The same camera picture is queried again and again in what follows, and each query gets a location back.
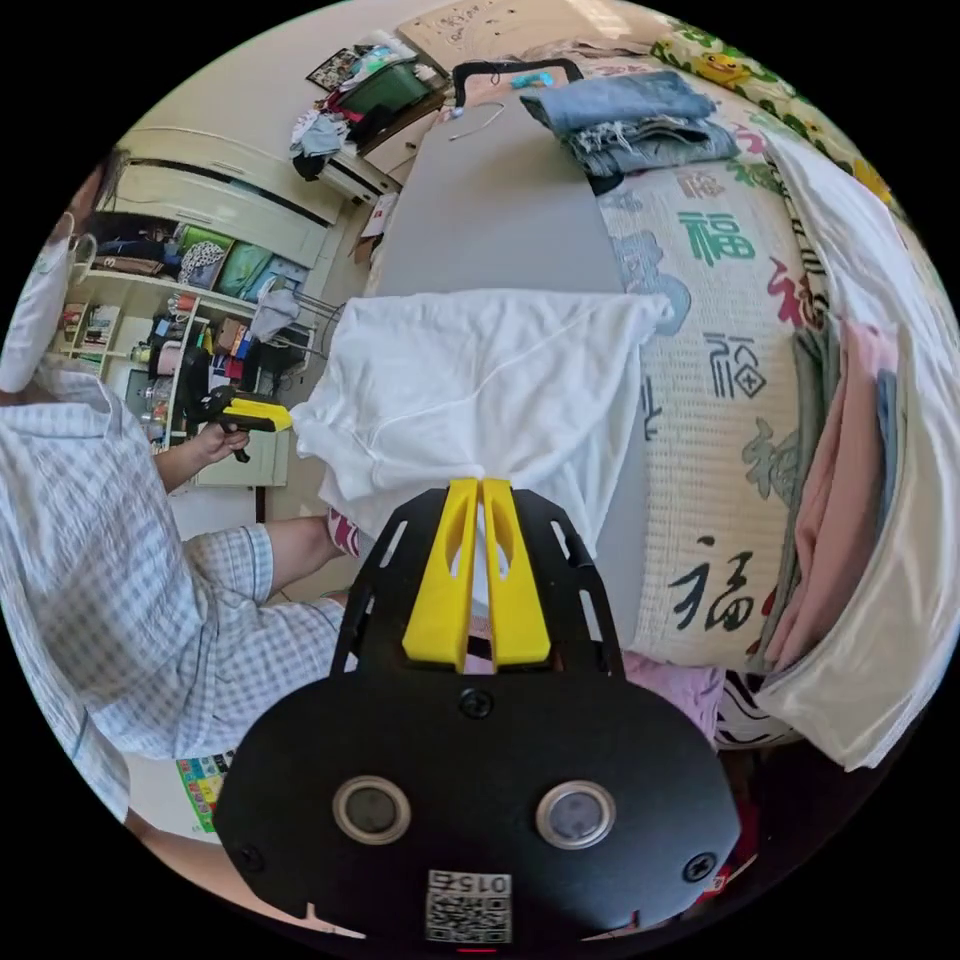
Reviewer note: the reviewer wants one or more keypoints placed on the grey folding board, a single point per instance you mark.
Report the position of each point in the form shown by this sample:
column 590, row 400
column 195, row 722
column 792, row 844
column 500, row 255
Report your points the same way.
column 495, row 225

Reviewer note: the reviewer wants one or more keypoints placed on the rolled flower print blanket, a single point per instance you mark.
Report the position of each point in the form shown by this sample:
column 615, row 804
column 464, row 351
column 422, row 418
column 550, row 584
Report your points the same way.
column 750, row 75

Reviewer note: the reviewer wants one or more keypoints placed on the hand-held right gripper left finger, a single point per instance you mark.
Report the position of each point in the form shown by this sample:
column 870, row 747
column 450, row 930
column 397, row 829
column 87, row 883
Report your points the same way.
column 442, row 592

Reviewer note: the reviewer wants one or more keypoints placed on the bed with printed quilt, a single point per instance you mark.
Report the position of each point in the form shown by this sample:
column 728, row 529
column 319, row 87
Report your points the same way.
column 720, row 450

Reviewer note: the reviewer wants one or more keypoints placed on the white open cupboard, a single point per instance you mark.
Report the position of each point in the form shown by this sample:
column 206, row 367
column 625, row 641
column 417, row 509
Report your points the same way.
column 225, row 262

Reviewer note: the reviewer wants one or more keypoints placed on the green storage box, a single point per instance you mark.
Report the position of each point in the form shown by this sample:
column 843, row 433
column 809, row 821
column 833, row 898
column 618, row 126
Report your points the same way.
column 386, row 88

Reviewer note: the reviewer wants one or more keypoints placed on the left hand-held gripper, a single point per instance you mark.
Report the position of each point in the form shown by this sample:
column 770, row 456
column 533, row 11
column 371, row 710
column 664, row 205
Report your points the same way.
column 208, row 407

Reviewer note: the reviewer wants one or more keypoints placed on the metal clothes hanger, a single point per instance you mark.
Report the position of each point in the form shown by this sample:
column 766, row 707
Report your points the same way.
column 480, row 120

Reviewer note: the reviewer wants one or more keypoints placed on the person's body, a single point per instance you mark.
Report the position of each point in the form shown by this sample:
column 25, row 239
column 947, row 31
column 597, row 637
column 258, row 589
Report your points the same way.
column 97, row 562

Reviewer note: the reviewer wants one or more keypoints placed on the person's right forearm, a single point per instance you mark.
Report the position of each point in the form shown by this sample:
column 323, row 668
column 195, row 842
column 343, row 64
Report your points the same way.
column 187, row 847

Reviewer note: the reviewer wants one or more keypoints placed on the cardboard carton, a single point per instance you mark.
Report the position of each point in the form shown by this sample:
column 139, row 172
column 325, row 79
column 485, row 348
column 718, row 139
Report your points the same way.
column 480, row 26

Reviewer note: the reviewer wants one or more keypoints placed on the pile of blue jeans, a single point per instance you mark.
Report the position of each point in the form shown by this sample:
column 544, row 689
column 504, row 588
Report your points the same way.
column 630, row 105

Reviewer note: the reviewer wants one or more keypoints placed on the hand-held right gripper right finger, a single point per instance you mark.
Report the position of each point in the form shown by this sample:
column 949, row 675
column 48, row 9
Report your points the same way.
column 516, row 600

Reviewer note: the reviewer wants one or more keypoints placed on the person's left forearm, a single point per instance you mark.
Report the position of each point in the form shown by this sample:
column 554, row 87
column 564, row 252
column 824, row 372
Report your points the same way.
column 174, row 471

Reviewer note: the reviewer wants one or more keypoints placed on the white long sleeve shirt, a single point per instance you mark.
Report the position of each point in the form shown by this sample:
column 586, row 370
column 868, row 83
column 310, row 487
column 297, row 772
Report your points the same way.
column 465, row 375

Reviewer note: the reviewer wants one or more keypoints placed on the person's left hand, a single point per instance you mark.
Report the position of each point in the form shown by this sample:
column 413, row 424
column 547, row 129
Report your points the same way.
column 214, row 448

